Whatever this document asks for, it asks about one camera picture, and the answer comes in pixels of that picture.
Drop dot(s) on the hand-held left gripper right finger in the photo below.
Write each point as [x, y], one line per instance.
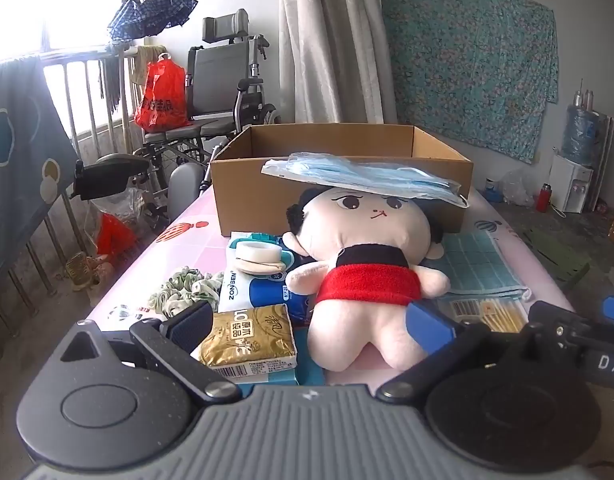
[429, 322]

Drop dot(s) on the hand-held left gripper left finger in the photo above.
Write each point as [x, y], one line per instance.
[194, 317]

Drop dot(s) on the white and blue wet wipes pack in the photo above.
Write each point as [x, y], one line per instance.
[237, 295]

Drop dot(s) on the gold tissue pack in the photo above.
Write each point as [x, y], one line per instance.
[252, 335]

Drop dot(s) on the pack of cotton swabs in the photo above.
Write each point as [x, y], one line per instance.
[497, 312]

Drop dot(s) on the light blue checked towel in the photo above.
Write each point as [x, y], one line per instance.
[477, 265]

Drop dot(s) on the plush doll with red band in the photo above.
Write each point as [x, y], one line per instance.
[367, 220]

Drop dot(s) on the brown cardboard box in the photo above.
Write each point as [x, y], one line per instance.
[247, 195]

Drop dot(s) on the pack of blue face masks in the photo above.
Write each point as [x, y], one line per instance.
[367, 175]

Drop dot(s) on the green and white scrunchie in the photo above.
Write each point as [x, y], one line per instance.
[209, 285]
[172, 292]

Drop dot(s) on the green floor mat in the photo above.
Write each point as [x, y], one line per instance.
[557, 255]

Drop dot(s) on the beige round pad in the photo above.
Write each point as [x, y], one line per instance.
[259, 266]

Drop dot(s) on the pink printed tablecloth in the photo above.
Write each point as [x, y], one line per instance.
[197, 230]

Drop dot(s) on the white tape roll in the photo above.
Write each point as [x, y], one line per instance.
[257, 251]

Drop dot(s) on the small red bag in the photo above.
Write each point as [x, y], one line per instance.
[114, 237]

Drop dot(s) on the red thermos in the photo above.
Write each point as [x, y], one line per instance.
[543, 199]

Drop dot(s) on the white water dispenser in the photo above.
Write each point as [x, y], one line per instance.
[569, 185]

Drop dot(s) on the clear plastic bag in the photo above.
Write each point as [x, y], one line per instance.
[519, 187]

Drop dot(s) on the small blue container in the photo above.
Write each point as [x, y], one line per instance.
[493, 191]

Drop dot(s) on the blue water jug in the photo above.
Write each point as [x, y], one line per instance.
[579, 135]

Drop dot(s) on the red plastic bag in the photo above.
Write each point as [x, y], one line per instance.
[159, 95]

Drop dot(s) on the dark blue hanging blanket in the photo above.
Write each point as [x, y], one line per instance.
[17, 170]

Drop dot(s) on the grey reclining wheelchair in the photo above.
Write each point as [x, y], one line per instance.
[212, 80]

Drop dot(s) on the white metal railing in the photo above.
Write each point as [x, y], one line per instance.
[94, 90]

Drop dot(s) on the yellowish hanging cloth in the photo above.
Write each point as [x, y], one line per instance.
[112, 80]

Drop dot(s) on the white curtain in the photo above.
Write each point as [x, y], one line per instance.
[327, 40]

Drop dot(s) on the blue checked umbrella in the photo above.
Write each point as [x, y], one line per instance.
[152, 10]

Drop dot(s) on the teal floral wall cloth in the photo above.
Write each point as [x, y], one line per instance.
[467, 50]

